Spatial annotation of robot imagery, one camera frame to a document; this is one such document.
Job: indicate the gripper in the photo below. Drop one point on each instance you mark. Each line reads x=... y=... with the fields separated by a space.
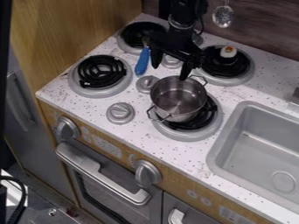
x=180 y=39

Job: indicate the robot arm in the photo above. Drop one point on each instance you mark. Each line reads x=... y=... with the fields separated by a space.
x=183 y=10

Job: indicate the blue spoon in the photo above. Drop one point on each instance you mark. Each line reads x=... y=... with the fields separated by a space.
x=142 y=62

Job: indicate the silver slotted spoon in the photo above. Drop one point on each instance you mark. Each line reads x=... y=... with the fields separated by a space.
x=223 y=16

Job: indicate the silver pot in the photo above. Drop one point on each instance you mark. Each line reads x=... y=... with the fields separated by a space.
x=179 y=100

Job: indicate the toy sushi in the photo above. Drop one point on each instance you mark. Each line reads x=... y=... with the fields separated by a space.
x=228 y=53

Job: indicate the toy stove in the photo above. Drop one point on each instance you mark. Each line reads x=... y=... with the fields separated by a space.
x=101 y=73

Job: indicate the toy sink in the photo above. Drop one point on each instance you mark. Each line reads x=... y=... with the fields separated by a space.
x=259 y=151

